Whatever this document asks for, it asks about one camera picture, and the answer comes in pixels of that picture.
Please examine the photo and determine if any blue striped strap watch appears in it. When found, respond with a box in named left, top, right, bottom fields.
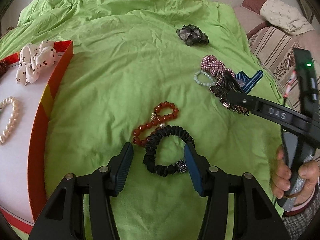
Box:
left=235, top=70, right=264, bottom=94

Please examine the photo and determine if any rhinestone butterfly hair clip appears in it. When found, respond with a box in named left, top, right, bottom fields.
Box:
left=209, top=70, right=249, bottom=115

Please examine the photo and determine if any black scrunchie hair tie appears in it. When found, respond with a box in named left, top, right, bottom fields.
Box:
left=143, top=125, right=196, bottom=177

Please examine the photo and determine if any pink plaid scrunchie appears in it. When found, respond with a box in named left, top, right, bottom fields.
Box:
left=200, top=55, right=235, bottom=77

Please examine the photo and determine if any pale green bead bracelet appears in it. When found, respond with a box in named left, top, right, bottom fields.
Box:
left=194, top=69, right=217, bottom=87

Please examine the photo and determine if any red bead bracelet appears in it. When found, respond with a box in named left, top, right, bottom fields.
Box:
left=132, top=101, right=180, bottom=147

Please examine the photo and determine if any white pearl bracelet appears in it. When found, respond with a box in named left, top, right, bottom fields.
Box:
left=0, top=96, right=21, bottom=145

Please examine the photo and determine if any white dotted scrunchie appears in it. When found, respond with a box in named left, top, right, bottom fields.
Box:
left=15, top=40, right=57, bottom=86

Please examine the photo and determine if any red dotted scrunchie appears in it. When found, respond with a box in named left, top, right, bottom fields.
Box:
left=0, top=62, right=8, bottom=77

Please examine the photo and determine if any red jewelry tray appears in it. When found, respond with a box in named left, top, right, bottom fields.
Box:
left=1, top=41, right=73, bottom=234

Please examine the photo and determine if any person right hand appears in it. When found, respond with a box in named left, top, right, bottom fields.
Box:
left=271, top=146, right=319, bottom=206

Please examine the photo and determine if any white patterned cloth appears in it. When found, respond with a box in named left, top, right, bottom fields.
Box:
left=260, top=0, right=314, bottom=36

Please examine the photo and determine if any pink pillow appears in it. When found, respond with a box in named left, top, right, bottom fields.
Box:
left=233, top=0, right=270, bottom=39

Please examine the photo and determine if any grey sheer scrunchie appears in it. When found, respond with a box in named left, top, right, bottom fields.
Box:
left=176, top=24, right=209, bottom=46

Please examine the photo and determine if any green bed sheet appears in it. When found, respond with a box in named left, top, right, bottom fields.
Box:
left=1, top=0, right=280, bottom=239

